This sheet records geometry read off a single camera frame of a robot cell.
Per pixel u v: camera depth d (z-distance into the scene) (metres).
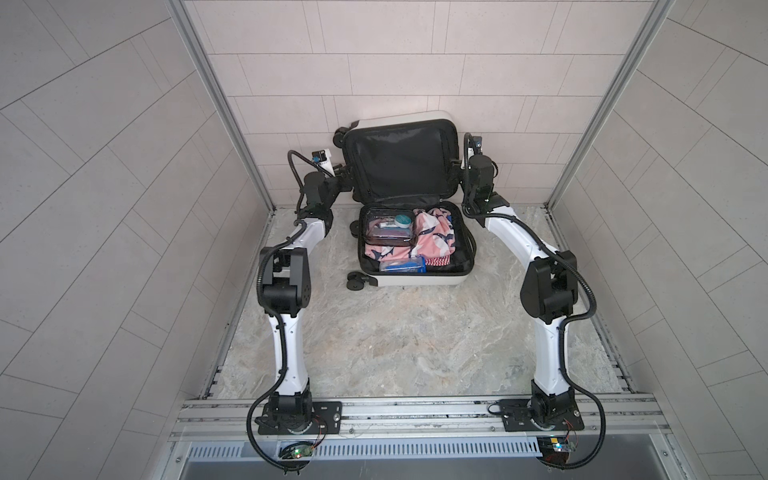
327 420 0.71
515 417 0.71
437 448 1.44
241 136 0.96
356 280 0.91
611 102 0.87
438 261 0.96
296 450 0.64
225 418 0.71
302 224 0.71
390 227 1.00
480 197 0.71
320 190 0.75
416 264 0.91
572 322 0.54
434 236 0.96
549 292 0.54
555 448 0.68
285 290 0.57
